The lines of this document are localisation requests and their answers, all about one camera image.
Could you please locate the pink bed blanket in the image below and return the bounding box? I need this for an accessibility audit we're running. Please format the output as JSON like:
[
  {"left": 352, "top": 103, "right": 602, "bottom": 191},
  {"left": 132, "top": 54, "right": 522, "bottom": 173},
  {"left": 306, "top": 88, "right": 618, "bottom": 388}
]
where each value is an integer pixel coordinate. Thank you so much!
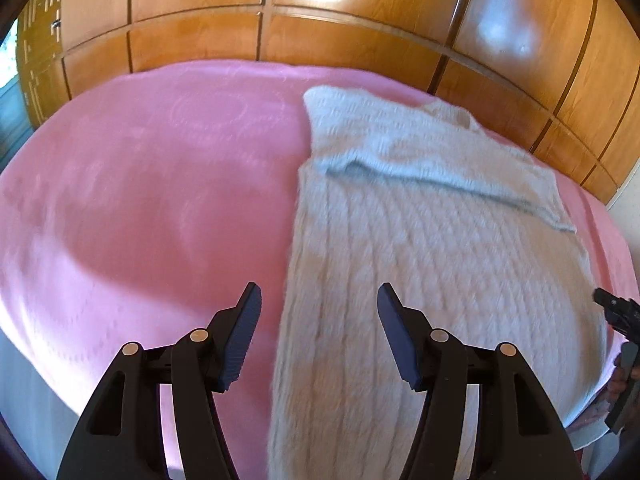
[{"left": 1, "top": 61, "right": 638, "bottom": 479}]

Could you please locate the wooden panelled wardrobe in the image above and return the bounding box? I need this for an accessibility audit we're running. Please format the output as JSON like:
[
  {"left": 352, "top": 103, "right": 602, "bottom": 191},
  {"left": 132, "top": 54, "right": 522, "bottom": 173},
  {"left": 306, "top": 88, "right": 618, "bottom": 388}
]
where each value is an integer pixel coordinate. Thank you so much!
[{"left": 16, "top": 0, "right": 639, "bottom": 202}]

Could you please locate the person's right hand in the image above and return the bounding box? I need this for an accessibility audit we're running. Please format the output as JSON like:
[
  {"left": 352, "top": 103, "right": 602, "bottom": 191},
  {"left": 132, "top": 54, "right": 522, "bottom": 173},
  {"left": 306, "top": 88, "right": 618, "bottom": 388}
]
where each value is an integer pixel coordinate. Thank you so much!
[{"left": 606, "top": 353, "right": 640, "bottom": 405}]

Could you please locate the cream knitted sweater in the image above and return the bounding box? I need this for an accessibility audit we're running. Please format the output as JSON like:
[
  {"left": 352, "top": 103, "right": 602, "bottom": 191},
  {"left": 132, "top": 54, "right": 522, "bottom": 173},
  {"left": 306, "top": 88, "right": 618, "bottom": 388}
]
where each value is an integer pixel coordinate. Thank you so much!
[{"left": 268, "top": 86, "right": 610, "bottom": 479}]

